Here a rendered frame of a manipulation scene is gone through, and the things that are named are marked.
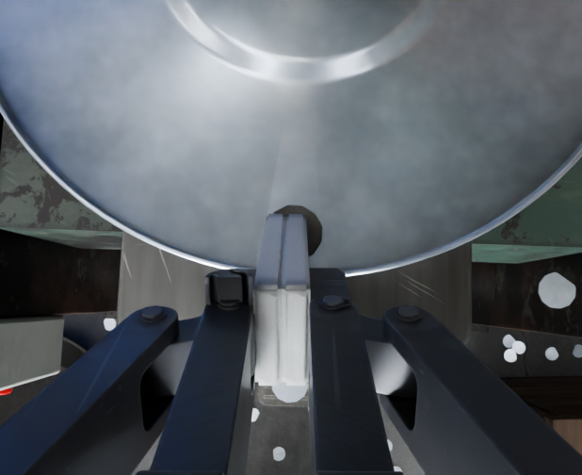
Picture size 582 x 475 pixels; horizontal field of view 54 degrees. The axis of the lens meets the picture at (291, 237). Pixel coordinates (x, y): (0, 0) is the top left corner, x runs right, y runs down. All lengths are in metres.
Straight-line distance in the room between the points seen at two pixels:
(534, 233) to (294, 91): 0.21
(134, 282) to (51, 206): 0.17
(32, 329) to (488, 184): 0.36
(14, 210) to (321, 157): 0.24
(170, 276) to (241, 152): 0.06
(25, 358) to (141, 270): 0.26
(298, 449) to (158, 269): 0.82
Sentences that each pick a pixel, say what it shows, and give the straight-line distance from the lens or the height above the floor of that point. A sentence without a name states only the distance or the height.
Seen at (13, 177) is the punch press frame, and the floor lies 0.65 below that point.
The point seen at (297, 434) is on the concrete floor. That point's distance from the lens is 1.03.
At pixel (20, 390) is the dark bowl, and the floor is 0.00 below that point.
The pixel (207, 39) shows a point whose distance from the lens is 0.25.
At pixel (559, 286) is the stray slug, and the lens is 0.39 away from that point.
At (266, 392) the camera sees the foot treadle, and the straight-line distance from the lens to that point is 0.86.
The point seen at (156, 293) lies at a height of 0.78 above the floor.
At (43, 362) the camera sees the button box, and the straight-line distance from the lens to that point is 0.51.
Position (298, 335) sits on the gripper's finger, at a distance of 0.15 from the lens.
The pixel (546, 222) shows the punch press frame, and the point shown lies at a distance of 0.40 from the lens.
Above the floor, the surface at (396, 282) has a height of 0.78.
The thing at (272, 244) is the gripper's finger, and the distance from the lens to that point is 0.18.
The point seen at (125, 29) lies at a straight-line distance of 0.26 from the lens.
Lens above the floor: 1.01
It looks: 84 degrees down
